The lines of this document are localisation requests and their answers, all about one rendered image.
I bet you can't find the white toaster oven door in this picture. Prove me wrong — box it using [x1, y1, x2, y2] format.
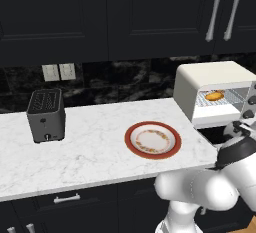
[192, 104, 242, 130]

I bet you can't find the black cupboard door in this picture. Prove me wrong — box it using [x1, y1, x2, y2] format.
[0, 200, 22, 233]
[105, 0, 220, 62]
[15, 206, 120, 233]
[213, 0, 256, 56]
[0, 0, 110, 67]

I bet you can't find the white toaster oven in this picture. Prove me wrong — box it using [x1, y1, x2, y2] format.
[172, 60, 256, 130]

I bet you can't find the golden baguette bread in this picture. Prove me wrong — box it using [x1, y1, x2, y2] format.
[204, 90, 226, 102]

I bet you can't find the red rimmed white plate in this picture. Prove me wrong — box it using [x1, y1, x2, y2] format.
[124, 120, 183, 160]

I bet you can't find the dark grey toaster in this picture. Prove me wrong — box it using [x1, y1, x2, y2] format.
[26, 88, 67, 144]

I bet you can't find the black upper cupboard door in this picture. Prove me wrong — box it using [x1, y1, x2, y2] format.
[105, 0, 220, 62]
[0, 0, 110, 67]
[213, 0, 256, 56]

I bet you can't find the black drawer front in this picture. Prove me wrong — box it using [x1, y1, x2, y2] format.
[11, 184, 120, 219]
[117, 176, 172, 233]

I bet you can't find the wire toaster oven rack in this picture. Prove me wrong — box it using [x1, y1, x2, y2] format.
[195, 88, 251, 108]

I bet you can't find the white wall outlet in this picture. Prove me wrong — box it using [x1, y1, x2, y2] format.
[58, 63, 77, 81]
[41, 64, 61, 83]

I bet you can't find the silver drawer handle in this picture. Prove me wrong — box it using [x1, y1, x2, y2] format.
[53, 193, 82, 205]

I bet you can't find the black lower cupboard door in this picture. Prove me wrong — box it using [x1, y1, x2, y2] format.
[15, 206, 120, 233]
[0, 200, 22, 233]

